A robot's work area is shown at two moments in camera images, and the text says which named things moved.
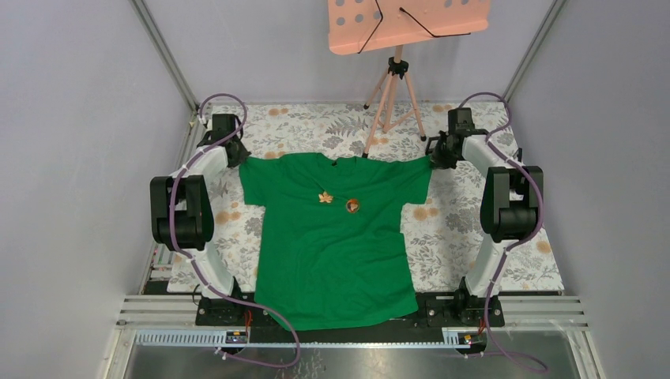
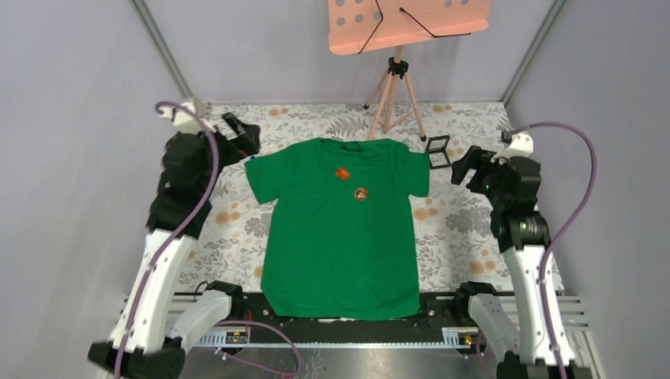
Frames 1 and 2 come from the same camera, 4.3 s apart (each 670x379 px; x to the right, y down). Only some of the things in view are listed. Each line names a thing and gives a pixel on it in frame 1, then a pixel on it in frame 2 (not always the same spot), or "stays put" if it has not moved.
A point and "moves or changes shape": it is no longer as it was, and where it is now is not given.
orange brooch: [325, 197] to [343, 173]
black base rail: [434, 311] stays put
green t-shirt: [332, 249] moves or changes shape
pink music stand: [356, 25] stays put
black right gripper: [438, 161] to [474, 155]
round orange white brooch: [352, 205] to [360, 194]
